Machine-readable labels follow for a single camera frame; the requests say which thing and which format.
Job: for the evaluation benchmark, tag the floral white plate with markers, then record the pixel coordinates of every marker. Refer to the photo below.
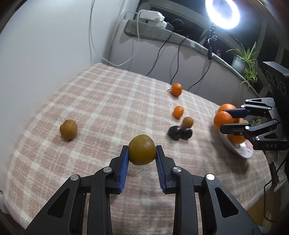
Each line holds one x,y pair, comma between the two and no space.
244,150

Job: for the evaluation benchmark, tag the black camera box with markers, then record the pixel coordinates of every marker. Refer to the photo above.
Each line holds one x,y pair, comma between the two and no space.
277,76

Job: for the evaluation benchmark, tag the small figurine on sill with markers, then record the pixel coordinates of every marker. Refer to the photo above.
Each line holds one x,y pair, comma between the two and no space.
218,53

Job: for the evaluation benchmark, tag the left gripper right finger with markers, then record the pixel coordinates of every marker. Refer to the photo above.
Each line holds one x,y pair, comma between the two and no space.
221,213

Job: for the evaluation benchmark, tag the dark plum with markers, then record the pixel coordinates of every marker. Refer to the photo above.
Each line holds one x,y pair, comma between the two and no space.
174,132
186,133

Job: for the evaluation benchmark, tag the green-brown kiwi fruit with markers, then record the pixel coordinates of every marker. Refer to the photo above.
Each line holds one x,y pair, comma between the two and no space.
141,150

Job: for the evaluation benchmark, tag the pink plaid tablecloth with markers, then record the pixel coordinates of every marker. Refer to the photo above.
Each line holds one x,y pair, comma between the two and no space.
110,107

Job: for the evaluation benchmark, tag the tangerine with stem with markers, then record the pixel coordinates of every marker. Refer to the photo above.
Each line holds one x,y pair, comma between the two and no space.
176,89

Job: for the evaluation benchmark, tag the white power strip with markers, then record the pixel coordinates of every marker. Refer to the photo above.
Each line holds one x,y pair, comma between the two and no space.
154,18

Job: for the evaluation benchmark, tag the black adapter on sill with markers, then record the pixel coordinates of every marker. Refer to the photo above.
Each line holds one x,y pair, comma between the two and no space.
170,27

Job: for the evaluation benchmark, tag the brown cracked kiwi fruit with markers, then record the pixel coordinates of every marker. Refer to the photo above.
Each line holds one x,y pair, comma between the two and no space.
68,129

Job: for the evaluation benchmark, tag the small tangerine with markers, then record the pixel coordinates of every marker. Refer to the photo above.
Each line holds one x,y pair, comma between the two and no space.
178,112

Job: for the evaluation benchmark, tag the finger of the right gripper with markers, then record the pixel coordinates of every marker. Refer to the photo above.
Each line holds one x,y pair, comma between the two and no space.
237,113
237,129

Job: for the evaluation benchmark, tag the potted spider plant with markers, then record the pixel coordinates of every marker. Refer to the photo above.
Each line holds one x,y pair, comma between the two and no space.
251,66

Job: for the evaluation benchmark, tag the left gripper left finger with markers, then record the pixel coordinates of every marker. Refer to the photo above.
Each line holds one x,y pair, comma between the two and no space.
64,211

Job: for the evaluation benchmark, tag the large orange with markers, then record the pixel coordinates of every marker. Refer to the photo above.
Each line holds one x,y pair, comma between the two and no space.
226,106

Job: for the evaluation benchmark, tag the small brown kiwi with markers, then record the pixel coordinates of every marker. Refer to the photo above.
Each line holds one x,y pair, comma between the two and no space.
187,122

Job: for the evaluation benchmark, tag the lumpy orange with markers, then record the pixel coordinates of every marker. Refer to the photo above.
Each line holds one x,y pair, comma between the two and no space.
221,118

